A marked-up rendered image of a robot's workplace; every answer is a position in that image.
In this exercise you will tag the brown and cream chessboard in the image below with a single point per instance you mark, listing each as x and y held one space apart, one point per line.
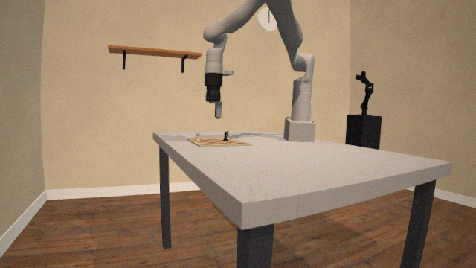
218 142

